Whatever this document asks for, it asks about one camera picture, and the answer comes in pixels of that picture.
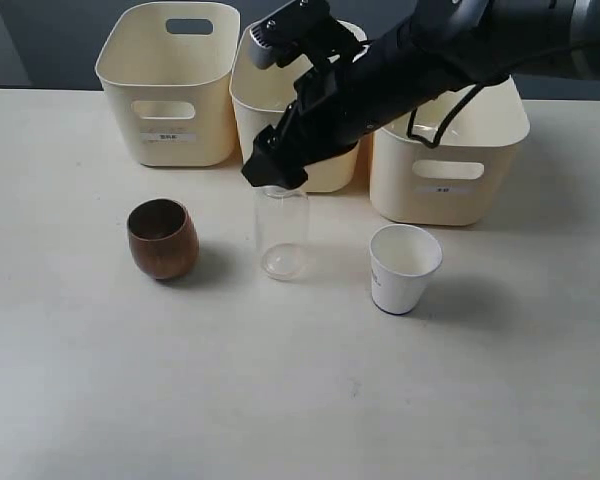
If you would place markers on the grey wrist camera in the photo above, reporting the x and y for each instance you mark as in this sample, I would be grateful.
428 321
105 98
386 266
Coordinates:
276 38

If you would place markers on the middle cream plastic bin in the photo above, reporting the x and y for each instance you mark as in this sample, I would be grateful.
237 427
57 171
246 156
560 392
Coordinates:
259 99

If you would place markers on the cream plastic bin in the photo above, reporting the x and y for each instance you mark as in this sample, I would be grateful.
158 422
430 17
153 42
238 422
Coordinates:
165 70
455 183
259 99

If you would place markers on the white paper cup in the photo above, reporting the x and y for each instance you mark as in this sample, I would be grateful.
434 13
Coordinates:
403 260

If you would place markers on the right cream plastic bin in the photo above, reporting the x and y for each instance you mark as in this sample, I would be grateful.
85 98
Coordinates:
455 183

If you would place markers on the clear plastic bottle white cap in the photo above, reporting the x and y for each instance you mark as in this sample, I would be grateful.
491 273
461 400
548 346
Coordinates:
281 231

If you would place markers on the left cream plastic bin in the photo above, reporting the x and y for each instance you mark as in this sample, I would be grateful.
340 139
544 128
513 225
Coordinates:
165 70

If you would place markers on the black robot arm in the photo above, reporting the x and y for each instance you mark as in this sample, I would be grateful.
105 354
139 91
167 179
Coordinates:
488 41

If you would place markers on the brown wooden cup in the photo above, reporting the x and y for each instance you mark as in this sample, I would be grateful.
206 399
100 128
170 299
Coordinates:
162 239

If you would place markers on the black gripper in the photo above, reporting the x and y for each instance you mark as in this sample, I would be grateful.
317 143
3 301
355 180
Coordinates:
335 107

